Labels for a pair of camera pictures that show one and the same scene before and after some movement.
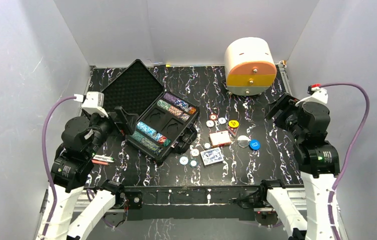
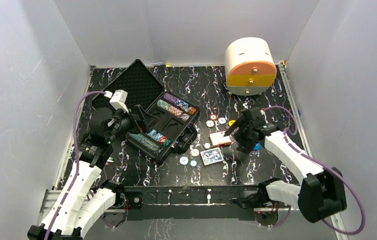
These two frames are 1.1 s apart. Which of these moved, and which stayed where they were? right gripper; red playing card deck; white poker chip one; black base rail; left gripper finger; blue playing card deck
Moved: left gripper finger; right gripper
Stayed: black base rail; red playing card deck; blue playing card deck; white poker chip one
